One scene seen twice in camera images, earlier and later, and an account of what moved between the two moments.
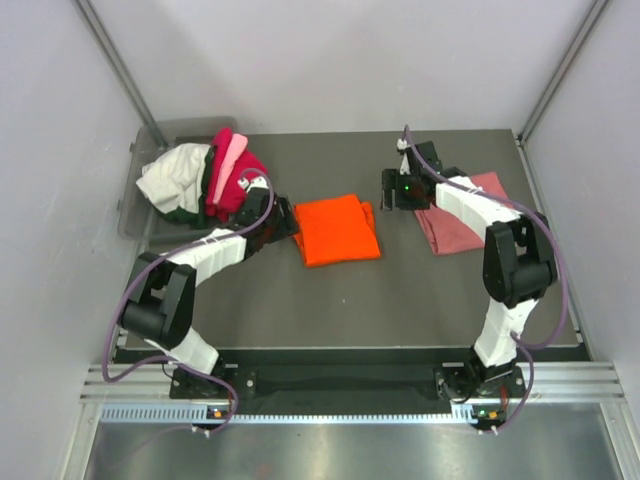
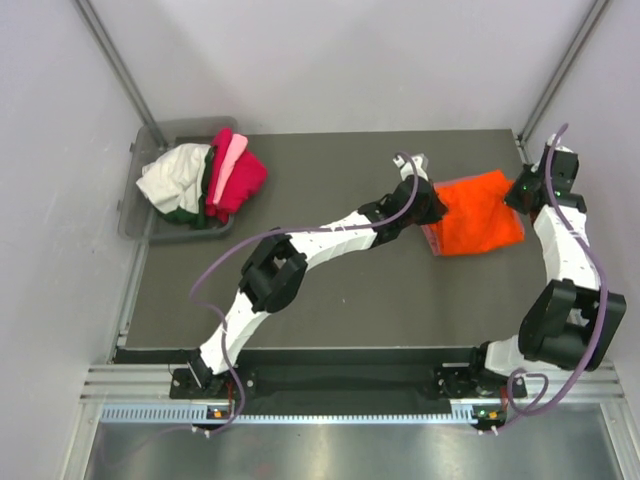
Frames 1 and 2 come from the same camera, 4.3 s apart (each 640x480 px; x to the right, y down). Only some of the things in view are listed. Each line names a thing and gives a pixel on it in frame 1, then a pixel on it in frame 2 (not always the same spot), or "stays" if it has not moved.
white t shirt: [176, 178] stays
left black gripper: [286, 223] → [435, 208]
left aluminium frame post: [112, 53] stays
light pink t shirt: [236, 145] stays
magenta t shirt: [249, 166] stays
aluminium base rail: [121, 383] stays
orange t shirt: [336, 230] → [478, 219]
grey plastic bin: [139, 220] stays
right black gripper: [392, 180] → [511, 198]
